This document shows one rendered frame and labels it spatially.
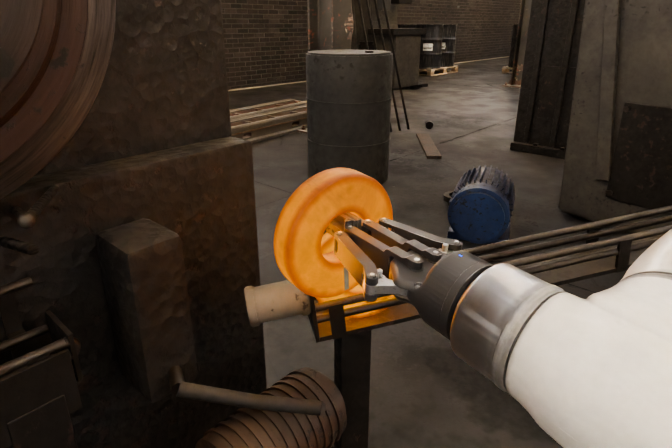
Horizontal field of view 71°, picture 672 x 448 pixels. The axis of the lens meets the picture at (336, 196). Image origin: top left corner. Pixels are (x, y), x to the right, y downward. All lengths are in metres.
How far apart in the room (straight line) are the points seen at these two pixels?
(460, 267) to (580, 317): 0.10
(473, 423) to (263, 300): 0.95
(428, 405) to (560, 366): 1.22
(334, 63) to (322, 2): 1.85
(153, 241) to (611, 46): 2.48
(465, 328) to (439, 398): 1.20
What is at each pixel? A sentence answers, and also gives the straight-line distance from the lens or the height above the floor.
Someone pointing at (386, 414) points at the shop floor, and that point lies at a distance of 1.51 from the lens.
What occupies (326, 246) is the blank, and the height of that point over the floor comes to 0.76.
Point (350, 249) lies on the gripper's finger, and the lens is 0.47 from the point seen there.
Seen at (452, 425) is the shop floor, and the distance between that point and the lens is 1.51.
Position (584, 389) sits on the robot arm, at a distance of 0.35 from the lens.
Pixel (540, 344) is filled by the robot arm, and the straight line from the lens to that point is 0.36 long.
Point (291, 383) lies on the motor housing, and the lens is 0.80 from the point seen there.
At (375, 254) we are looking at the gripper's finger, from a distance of 0.48.
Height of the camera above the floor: 1.06
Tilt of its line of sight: 20 degrees down
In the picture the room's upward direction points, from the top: straight up
